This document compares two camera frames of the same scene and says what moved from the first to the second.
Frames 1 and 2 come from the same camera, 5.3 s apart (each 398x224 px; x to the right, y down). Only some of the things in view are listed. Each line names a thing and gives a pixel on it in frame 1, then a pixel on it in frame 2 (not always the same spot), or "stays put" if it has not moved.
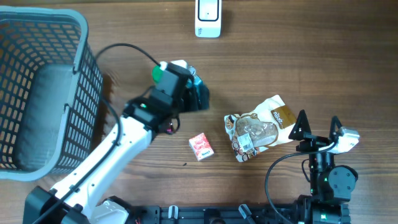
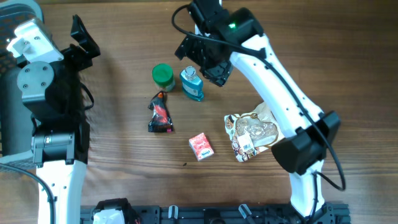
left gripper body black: [192, 102] → [75, 60]
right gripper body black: [313, 142] → [198, 51]
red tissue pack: [201, 147] stays put
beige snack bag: [254, 132] stays put
